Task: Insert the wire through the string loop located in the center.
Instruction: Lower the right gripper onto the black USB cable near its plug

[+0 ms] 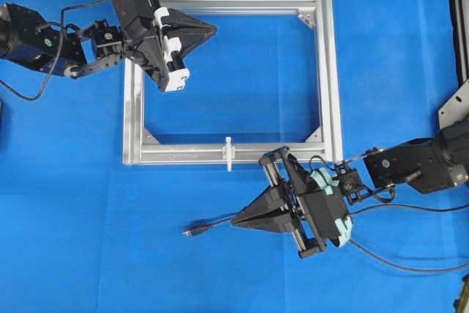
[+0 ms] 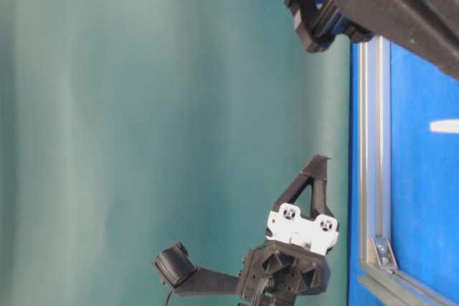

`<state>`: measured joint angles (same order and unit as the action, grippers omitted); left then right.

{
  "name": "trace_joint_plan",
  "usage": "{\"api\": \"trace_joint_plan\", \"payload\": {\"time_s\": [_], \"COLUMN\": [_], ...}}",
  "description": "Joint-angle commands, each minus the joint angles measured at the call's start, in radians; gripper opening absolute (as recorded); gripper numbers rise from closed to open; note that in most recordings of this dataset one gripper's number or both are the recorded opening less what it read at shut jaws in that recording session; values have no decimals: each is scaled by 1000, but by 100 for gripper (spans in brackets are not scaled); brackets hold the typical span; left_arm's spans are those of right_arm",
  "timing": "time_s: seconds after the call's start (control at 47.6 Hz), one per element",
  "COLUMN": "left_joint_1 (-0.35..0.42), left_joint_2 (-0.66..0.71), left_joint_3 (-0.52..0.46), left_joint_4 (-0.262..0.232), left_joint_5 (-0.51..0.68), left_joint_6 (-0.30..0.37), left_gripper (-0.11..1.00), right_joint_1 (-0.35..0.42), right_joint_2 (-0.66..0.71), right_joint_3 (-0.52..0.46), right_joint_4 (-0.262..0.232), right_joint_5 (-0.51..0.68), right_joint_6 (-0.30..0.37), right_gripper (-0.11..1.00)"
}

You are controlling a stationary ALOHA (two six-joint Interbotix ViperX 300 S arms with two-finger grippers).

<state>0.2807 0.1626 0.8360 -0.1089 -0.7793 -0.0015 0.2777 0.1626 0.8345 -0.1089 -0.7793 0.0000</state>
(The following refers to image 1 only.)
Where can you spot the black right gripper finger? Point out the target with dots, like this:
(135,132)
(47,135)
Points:
(273,202)
(278,222)

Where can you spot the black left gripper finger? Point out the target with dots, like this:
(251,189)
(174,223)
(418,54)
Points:
(186,41)
(181,23)

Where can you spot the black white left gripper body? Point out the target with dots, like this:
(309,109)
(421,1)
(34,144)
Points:
(145,25)

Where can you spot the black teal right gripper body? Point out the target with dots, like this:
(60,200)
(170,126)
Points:
(319,203)

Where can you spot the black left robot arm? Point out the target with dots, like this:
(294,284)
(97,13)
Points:
(59,48)

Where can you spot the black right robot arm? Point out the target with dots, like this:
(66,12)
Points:
(427,165)

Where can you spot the white zip tie loop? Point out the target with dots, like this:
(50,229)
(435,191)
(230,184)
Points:
(228,153)

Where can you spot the yellowish object bottom right corner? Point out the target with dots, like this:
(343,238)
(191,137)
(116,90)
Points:
(461,304)

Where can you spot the dark object at left edge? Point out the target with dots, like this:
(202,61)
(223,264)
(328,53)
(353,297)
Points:
(1,110)

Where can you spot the aluminium extrusion frame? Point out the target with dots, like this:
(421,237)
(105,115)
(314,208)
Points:
(140,147)

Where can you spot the black frame at right edge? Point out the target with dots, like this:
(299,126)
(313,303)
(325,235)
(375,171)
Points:
(459,20)

